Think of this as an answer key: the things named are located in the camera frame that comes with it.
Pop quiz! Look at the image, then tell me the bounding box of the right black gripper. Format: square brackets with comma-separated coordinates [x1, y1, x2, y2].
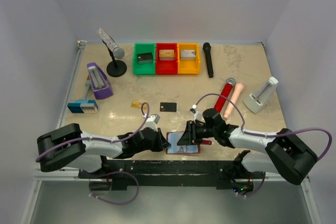
[177, 120, 217, 146]

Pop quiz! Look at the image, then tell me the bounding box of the red leather card holder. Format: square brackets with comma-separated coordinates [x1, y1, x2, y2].
[165, 132, 212, 155]

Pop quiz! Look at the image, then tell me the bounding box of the black card from holder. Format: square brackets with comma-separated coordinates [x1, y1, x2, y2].
[160, 102, 177, 112]

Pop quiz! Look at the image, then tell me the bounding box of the tan card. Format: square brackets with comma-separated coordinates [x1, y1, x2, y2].
[131, 99, 144, 109]
[159, 49, 175, 61]

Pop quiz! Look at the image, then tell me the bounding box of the silver card from holder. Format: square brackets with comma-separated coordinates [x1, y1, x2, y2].
[166, 132, 200, 154]

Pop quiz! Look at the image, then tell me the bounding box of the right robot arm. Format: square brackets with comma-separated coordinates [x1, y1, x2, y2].
[177, 108, 318, 185]

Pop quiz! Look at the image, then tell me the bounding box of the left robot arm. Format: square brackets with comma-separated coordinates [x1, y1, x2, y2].
[36, 123, 171, 178]

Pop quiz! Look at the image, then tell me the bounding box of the silver card in yellow bin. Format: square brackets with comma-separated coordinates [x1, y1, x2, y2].
[180, 49, 196, 61]

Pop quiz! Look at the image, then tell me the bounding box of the tan card in red bin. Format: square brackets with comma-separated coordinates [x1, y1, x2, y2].
[159, 49, 175, 61]

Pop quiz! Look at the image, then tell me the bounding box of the black card in green bin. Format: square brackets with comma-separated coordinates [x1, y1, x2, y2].
[137, 52, 153, 65]

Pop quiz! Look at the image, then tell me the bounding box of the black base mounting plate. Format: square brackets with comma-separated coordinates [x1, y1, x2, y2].
[79, 159, 264, 190]

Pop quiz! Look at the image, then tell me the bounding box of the red microphone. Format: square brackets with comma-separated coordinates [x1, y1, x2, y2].
[214, 78, 236, 113]

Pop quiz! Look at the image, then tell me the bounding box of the yellow plastic bin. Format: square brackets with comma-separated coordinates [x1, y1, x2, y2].
[177, 42, 201, 75]

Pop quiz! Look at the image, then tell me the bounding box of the pink microphone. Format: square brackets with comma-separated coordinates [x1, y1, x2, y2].
[223, 83, 244, 120]

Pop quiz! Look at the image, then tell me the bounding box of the red plastic bin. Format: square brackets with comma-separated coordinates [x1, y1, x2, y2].
[155, 43, 178, 75]

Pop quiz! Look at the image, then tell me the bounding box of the white metronome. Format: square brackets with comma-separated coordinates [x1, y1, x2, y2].
[243, 77, 279, 114]

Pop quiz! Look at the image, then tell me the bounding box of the blue grey block toy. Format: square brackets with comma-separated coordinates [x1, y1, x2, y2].
[67, 75, 100, 116]

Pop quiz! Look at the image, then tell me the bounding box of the black microphone stand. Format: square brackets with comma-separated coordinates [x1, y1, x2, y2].
[102, 41, 127, 77]

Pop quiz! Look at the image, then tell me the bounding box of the green plastic bin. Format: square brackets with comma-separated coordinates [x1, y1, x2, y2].
[132, 43, 156, 75]

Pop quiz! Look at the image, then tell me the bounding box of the black microphone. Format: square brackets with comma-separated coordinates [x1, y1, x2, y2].
[203, 42, 214, 78]

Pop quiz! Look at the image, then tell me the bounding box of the glitter silver microphone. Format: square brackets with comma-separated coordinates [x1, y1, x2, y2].
[97, 28, 124, 59]

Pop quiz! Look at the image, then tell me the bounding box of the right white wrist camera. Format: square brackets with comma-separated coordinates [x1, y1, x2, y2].
[190, 104, 203, 121]

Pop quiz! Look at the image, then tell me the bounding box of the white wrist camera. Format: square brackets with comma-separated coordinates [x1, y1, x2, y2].
[144, 114, 161, 132]
[190, 104, 203, 121]

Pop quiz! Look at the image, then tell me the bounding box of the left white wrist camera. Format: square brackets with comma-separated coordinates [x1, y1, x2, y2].
[144, 114, 161, 132]

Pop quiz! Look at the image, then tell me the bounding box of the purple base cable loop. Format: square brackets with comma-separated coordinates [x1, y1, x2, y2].
[88, 171, 140, 206]

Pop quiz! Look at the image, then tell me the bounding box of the aluminium frame rail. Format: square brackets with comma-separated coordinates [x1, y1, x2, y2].
[20, 40, 88, 223]

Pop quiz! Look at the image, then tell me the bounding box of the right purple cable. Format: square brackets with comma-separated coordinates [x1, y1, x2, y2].
[195, 93, 332, 162]

